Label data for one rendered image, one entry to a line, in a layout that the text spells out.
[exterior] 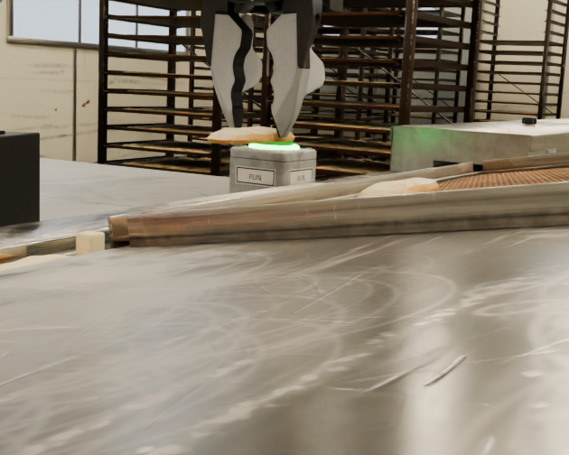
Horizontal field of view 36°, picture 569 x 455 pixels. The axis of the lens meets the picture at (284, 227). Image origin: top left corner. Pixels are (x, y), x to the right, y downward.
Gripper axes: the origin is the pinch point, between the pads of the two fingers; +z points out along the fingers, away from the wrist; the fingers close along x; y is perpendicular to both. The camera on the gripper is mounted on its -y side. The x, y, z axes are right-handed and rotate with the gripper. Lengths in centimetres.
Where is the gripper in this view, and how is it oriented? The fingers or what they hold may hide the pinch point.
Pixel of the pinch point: (254, 118)
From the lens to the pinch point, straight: 67.9
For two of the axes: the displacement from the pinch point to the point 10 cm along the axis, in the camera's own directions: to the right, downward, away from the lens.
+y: 5.1, -1.2, 8.5
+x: -8.6, -1.1, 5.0
